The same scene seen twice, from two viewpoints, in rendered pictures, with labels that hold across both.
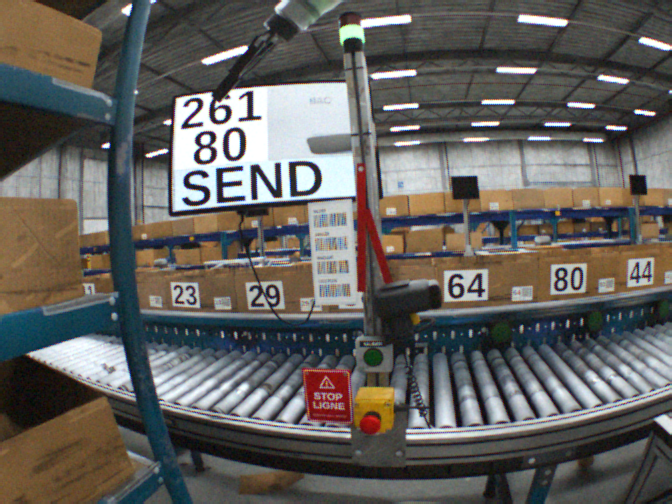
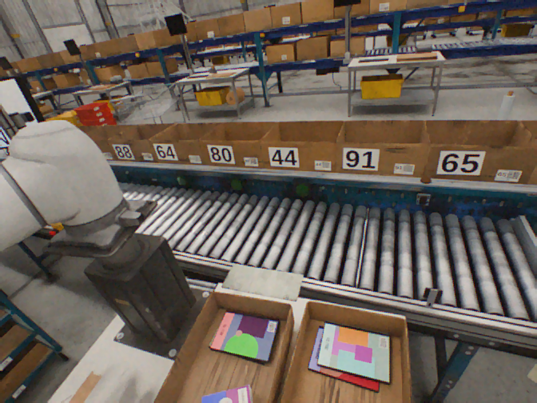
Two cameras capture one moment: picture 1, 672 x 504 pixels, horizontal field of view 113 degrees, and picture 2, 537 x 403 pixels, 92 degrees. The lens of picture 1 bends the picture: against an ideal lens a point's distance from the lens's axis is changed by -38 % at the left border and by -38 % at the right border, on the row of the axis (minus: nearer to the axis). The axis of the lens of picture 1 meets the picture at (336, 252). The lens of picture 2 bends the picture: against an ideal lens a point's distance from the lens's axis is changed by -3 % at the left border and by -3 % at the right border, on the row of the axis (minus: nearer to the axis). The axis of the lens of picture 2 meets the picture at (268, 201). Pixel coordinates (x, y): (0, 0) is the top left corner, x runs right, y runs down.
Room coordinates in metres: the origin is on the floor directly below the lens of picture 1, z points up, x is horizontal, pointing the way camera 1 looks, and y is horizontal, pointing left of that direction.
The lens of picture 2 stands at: (-0.29, -1.40, 1.58)
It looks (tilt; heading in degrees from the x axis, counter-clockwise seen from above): 34 degrees down; 13
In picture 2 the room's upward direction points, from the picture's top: 10 degrees counter-clockwise
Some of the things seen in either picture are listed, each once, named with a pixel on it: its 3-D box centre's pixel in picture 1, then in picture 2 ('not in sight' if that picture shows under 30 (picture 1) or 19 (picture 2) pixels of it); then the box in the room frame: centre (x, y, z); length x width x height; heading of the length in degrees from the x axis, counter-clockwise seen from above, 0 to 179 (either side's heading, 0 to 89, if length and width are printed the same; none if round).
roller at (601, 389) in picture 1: (583, 372); (195, 218); (0.79, -0.72, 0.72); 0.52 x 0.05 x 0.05; 166
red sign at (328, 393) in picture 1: (342, 397); not in sight; (0.66, 0.01, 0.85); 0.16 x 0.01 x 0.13; 76
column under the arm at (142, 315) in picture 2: not in sight; (147, 287); (0.20, -0.83, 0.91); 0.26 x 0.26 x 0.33; 80
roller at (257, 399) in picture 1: (272, 385); not in sight; (1.03, 0.23, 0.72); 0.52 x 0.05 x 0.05; 166
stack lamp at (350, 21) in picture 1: (351, 30); not in sight; (0.68, -0.07, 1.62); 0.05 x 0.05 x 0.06
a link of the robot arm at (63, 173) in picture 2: not in sight; (65, 170); (0.18, -0.82, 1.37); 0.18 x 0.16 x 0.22; 149
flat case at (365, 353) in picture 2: not in sight; (354, 349); (0.10, -1.47, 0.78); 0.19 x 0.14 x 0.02; 78
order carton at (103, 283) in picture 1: (112, 289); not in sight; (1.77, 1.33, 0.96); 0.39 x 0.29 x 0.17; 77
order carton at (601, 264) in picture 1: (568, 273); (241, 144); (1.21, -0.94, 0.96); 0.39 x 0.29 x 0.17; 76
